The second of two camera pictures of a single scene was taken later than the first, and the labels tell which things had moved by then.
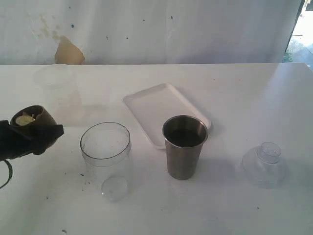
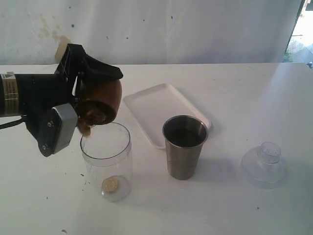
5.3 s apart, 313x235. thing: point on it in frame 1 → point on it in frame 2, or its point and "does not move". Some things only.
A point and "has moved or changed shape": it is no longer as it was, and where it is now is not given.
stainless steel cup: x=184 y=136 does not move
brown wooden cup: x=41 y=117 has moved or changed shape
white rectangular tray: x=153 y=106 does not move
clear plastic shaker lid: x=263 y=166 does not move
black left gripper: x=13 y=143 → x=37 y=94
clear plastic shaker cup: x=107 y=153 does not move
